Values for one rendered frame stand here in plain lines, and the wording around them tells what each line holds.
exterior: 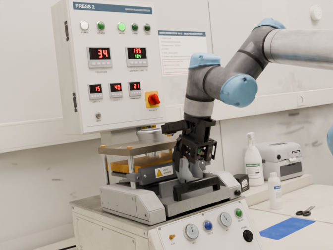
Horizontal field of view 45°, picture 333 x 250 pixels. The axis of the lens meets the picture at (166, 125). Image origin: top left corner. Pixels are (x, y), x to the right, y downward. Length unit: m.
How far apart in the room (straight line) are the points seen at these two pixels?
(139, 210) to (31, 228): 0.65
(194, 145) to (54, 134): 0.67
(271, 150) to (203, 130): 1.01
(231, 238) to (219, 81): 0.44
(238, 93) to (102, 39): 0.57
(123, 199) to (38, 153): 0.56
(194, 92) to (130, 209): 0.34
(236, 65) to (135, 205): 0.43
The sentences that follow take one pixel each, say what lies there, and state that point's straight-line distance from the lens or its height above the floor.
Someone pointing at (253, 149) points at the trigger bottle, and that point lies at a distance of 1.93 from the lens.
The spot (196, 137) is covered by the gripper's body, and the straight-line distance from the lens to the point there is 1.02.
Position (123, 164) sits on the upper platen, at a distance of 1.17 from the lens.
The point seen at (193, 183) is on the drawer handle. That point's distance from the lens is 1.06.
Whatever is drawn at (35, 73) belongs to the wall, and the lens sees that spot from 1.57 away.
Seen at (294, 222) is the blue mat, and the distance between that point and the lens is 1.55.
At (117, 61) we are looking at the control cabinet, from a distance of 1.32.
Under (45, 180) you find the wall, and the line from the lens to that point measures 1.58.
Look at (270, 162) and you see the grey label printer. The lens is 1.99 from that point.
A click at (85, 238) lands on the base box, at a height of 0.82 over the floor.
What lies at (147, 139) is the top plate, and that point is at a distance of 1.18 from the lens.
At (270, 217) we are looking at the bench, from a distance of 1.62.
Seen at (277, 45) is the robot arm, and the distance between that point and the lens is 0.88.
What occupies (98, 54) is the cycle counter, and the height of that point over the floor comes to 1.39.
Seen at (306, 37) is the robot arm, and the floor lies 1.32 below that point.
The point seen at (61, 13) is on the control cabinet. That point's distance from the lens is 1.32.
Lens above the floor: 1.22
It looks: 3 degrees down
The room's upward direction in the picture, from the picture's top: 6 degrees counter-clockwise
